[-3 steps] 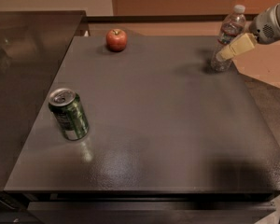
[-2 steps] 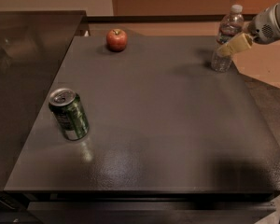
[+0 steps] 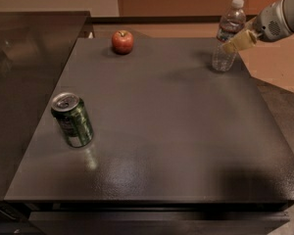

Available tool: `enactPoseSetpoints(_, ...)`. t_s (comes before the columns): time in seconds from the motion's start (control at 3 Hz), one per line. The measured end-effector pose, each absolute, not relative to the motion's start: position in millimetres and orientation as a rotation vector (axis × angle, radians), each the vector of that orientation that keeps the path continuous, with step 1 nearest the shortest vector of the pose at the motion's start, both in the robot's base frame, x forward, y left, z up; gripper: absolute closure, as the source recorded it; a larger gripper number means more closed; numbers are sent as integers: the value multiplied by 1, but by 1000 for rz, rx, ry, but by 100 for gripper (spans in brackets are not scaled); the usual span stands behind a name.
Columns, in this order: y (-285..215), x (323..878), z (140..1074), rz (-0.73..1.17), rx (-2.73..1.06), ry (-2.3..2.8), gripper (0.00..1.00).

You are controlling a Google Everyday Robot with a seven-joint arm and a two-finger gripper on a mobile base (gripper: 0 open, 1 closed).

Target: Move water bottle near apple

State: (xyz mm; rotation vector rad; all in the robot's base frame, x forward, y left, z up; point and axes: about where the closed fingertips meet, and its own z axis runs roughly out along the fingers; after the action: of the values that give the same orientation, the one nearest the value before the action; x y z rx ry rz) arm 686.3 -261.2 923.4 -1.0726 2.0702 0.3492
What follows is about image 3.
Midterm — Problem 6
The dark drawer front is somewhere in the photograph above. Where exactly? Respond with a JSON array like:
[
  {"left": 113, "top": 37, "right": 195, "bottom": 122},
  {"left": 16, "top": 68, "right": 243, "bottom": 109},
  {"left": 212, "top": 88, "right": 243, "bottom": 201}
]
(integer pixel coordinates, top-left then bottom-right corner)
[{"left": 29, "top": 211, "right": 289, "bottom": 235}]

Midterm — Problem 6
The green soda can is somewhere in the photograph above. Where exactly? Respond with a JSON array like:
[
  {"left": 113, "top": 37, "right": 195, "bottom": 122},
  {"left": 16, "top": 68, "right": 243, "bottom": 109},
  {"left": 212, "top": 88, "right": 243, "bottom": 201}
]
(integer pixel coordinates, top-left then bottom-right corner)
[{"left": 51, "top": 92, "right": 93, "bottom": 148}]

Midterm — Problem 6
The clear plastic water bottle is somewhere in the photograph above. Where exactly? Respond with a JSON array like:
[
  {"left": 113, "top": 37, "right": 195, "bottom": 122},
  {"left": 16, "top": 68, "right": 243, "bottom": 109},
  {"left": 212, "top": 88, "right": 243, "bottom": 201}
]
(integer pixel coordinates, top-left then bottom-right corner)
[{"left": 212, "top": 0, "right": 246, "bottom": 71}]

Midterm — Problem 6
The red apple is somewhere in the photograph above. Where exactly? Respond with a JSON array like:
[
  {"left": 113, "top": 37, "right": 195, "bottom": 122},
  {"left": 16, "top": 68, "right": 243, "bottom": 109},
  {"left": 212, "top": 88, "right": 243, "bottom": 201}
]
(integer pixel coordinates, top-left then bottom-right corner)
[{"left": 112, "top": 30, "right": 134, "bottom": 55}]

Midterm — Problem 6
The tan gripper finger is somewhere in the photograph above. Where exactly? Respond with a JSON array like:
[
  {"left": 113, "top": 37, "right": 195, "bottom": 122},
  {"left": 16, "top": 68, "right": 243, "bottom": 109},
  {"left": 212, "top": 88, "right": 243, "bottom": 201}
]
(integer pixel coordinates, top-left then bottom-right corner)
[
  {"left": 244, "top": 17, "right": 256, "bottom": 30},
  {"left": 222, "top": 29, "right": 258, "bottom": 53}
]

